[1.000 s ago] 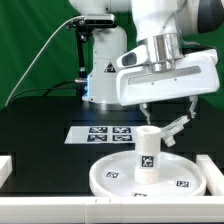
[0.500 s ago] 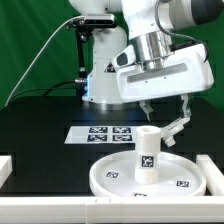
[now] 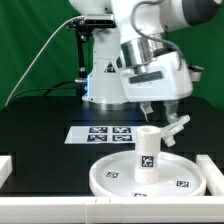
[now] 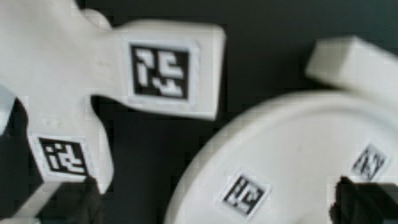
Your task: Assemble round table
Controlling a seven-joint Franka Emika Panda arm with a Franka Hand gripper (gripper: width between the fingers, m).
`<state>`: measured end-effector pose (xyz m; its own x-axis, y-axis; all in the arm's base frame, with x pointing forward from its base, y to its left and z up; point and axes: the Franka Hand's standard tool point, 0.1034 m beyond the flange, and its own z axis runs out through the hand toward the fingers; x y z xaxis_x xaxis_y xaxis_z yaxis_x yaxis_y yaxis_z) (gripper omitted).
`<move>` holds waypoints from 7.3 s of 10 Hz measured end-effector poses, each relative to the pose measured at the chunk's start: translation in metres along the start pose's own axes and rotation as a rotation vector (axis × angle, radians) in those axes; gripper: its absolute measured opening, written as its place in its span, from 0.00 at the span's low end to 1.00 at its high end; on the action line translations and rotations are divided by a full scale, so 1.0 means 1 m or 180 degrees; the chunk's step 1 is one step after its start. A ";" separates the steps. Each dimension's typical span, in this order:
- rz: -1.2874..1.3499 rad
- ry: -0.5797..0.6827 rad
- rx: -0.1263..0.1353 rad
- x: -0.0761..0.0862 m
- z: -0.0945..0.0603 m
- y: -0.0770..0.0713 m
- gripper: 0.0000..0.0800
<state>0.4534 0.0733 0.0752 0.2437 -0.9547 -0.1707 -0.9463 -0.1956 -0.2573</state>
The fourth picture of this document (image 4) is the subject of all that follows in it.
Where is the white round table top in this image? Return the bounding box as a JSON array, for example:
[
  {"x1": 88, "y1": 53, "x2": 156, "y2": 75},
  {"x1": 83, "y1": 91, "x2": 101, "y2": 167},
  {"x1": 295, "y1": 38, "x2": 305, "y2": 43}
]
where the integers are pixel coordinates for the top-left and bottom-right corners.
[{"x1": 163, "y1": 91, "x2": 398, "y2": 224}]

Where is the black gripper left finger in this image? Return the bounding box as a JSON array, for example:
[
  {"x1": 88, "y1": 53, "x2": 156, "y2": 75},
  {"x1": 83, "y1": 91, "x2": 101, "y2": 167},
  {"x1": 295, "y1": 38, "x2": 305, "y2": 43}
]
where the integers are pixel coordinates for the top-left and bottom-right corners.
[{"x1": 7, "y1": 175, "x2": 106, "y2": 224}]

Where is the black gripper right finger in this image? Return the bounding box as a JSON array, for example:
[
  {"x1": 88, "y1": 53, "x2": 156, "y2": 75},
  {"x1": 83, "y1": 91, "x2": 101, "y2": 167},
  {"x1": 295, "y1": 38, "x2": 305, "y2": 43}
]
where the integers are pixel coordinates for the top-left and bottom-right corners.
[{"x1": 328, "y1": 177, "x2": 398, "y2": 224}]

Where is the white right fence bar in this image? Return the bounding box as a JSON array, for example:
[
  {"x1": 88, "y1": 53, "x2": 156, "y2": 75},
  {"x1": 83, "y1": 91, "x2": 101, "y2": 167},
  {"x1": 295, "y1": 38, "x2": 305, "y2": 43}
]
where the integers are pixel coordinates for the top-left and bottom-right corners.
[{"x1": 305, "y1": 36, "x2": 398, "y2": 103}]

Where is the white table base piece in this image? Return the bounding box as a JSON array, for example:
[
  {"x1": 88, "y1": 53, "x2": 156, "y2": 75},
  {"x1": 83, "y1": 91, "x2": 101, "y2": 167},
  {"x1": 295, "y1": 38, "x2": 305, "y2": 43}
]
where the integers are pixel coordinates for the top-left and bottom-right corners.
[{"x1": 0, "y1": 0, "x2": 225, "y2": 191}]

